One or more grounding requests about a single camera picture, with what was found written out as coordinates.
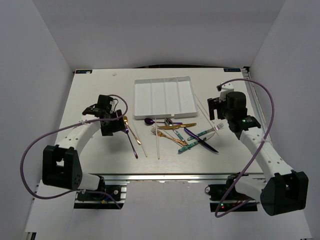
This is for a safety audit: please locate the gold spoon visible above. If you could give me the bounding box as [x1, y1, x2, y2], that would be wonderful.
[123, 116, 142, 145]

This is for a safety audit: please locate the purple iridescent fork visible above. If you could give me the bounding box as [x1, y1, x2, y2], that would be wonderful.
[123, 124, 139, 159]

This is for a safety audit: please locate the green handled silver fork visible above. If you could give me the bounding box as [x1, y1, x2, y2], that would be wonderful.
[196, 122, 224, 137]

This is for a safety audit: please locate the green handled silver knife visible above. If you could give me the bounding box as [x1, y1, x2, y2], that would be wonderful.
[177, 133, 215, 154]

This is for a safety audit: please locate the purple iridescent knife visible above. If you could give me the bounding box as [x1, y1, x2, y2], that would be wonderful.
[184, 127, 219, 153]

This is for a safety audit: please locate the gold fork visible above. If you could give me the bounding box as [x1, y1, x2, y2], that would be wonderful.
[150, 128, 188, 146]

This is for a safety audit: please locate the green handled silver spoon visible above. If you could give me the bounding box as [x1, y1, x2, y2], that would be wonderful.
[164, 118, 187, 146]

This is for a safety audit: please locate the gold knife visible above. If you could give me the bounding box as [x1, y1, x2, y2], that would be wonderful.
[158, 123, 197, 130]

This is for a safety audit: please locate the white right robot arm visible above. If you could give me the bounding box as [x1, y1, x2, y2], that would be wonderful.
[207, 91, 309, 216]

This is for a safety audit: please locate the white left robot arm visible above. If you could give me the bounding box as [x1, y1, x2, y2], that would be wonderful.
[42, 94, 125, 200]

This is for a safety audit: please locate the purple iridescent spoon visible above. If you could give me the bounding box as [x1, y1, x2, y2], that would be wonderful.
[144, 118, 164, 126]

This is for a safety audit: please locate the blue right corner label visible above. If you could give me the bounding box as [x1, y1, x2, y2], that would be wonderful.
[223, 68, 242, 73]

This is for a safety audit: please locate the blue corner label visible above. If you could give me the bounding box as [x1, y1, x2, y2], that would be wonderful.
[75, 69, 93, 74]
[223, 68, 242, 73]

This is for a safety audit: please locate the white divided utensil tray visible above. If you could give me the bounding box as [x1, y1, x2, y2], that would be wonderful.
[133, 76, 198, 120]

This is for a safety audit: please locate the blue left corner label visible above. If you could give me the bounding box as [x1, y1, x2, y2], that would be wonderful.
[75, 69, 93, 74]

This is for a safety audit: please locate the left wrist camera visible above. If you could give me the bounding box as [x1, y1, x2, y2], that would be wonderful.
[95, 94, 119, 113]

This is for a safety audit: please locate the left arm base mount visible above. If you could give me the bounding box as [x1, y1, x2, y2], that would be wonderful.
[73, 180, 129, 210]

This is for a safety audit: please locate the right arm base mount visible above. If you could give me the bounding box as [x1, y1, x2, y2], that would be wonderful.
[204, 174, 249, 213]

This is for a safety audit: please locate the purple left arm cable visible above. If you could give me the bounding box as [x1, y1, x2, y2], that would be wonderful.
[19, 94, 129, 210]

